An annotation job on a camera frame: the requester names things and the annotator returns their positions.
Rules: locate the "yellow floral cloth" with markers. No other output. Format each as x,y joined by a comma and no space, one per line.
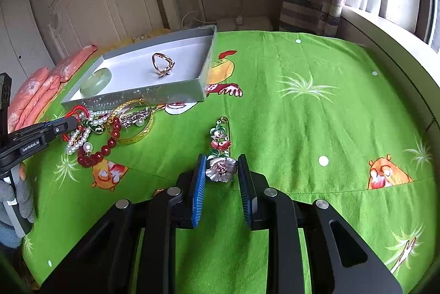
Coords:
151,34

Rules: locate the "gold bangle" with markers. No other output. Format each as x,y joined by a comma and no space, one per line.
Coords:
137,139

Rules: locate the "cream wooden headboard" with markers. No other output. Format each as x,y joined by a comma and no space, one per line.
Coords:
103,5

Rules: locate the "white charger plug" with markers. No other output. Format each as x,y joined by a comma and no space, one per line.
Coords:
240,20

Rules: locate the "enamel flower brooch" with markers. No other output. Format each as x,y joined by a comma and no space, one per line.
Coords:
221,170

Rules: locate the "white window sill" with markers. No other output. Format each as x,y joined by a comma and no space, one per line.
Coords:
388,40

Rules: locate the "pink floral pillow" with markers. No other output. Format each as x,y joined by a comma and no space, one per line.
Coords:
75,62

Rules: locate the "white wardrobe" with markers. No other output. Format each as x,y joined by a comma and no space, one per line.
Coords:
20,33

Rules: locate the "grey cardboard box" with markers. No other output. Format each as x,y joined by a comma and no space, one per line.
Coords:
185,53

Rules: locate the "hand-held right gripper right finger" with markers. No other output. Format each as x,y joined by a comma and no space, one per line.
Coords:
245,191

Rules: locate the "pink folded quilt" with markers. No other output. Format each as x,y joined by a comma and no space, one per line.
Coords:
31,94

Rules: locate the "green printed blanket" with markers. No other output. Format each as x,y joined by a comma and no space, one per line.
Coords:
292,125

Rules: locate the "person's left hand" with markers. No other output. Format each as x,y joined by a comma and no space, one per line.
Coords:
25,197

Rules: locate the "pale green jade bangle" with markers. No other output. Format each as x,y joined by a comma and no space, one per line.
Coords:
98,79

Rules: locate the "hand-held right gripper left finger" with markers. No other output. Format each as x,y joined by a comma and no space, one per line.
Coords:
199,191

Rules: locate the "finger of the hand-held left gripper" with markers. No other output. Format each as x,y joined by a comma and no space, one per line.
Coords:
63,125

